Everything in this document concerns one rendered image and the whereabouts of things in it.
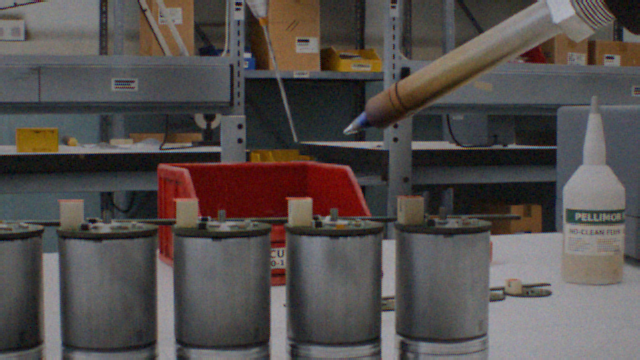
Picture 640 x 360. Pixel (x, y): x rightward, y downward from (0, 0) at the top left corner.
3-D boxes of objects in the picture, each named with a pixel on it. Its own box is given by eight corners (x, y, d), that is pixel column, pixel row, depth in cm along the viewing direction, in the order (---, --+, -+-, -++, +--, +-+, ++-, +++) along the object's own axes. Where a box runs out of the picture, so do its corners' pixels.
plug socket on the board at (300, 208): (322, 226, 27) (322, 199, 27) (288, 227, 26) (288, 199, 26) (318, 223, 27) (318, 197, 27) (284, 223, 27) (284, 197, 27)
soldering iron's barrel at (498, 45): (367, 147, 25) (609, 14, 21) (343, 85, 25) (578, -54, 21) (401, 146, 26) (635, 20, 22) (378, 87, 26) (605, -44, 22)
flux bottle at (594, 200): (579, 286, 56) (582, 95, 55) (550, 277, 59) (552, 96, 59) (635, 282, 57) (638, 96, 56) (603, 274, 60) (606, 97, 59)
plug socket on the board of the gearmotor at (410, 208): (433, 225, 27) (434, 198, 27) (400, 225, 27) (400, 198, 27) (426, 221, 28) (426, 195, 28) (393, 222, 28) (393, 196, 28)
